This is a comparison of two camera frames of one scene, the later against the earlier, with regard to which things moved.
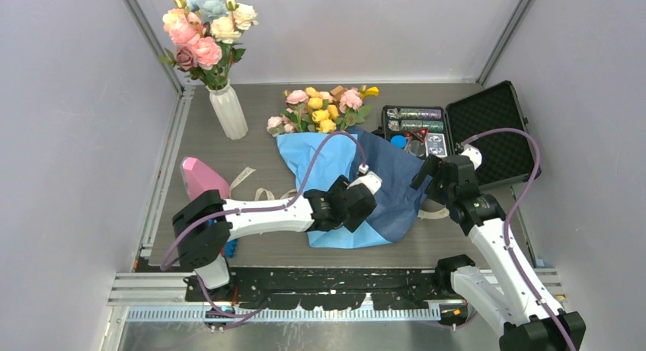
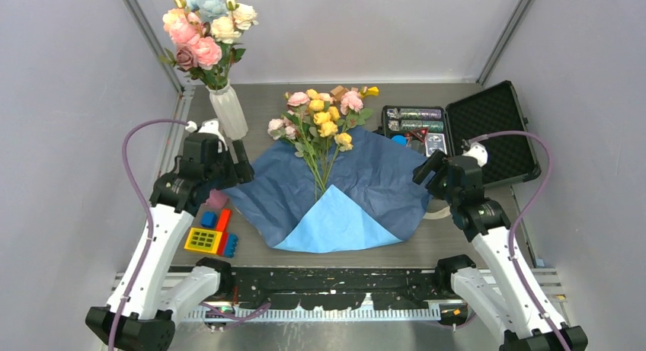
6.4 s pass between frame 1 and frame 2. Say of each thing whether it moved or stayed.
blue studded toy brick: stayed
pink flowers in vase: stayed
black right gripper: stayed
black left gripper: moved
